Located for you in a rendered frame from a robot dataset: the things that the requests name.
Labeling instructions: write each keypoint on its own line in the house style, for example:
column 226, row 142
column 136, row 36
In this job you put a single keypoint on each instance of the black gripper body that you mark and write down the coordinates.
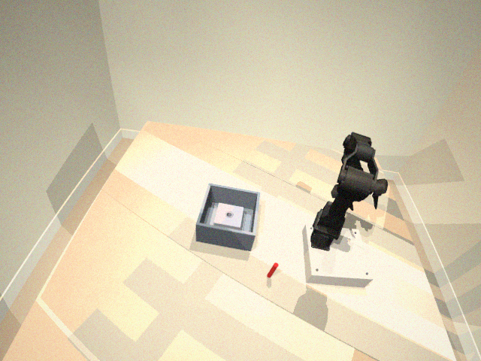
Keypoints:
column 380, row 188

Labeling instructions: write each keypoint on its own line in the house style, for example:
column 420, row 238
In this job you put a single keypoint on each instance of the red peg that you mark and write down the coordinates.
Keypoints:
column 272, row 270

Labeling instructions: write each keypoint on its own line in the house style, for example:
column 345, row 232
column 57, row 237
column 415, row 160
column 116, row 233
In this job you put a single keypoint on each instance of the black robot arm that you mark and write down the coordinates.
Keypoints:
column 354, row 185

